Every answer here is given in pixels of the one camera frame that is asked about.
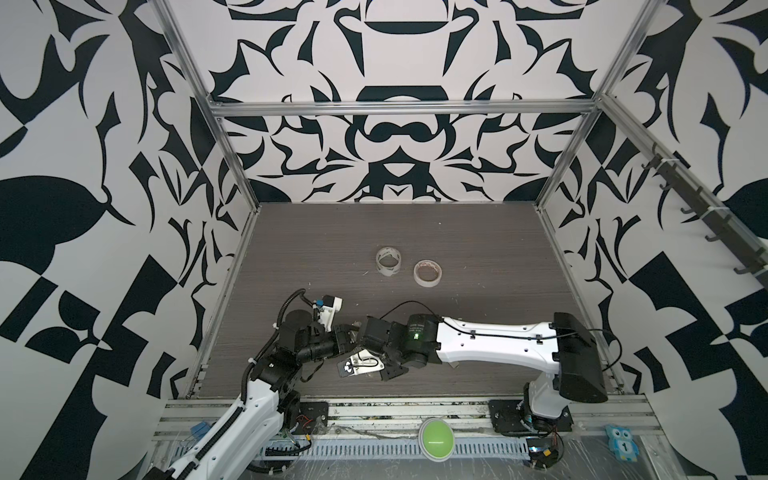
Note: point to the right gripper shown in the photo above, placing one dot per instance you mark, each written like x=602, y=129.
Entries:
x=390, y=372

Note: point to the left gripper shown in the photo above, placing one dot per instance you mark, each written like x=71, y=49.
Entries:
x=339, y=338

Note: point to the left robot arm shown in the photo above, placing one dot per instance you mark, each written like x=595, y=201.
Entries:
x=268, y=401

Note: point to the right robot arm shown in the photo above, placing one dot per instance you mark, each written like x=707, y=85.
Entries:
x=562, y=350

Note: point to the beige masking tape roll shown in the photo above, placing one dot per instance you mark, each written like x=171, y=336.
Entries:
x=427, y=273

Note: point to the clear tape roll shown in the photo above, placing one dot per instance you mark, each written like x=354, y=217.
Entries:
x=388, y=261

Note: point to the green push button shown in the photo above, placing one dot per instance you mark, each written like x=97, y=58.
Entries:
x=436, y=440

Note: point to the small electronics board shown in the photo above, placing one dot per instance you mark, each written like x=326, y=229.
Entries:
x=544, y=452

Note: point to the blue owl number tag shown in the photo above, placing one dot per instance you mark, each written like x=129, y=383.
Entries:
x=621, y=443

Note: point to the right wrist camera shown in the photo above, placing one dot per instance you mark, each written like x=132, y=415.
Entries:
x=362, y=362

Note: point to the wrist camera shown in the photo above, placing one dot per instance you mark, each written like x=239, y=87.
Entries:
x=325, y=309
x=362, y=362

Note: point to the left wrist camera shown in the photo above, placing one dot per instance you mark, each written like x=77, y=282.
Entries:
x=325, y=309

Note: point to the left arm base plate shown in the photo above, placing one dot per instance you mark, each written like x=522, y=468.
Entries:
x=306, y=417

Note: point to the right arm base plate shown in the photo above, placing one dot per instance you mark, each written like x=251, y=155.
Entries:
x=512, y=418

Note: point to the white slotted cable duct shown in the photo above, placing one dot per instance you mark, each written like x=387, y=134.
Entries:
x=515, y=449

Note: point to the black wall hook rail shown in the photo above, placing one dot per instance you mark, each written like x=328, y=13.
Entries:
x=701, y=204

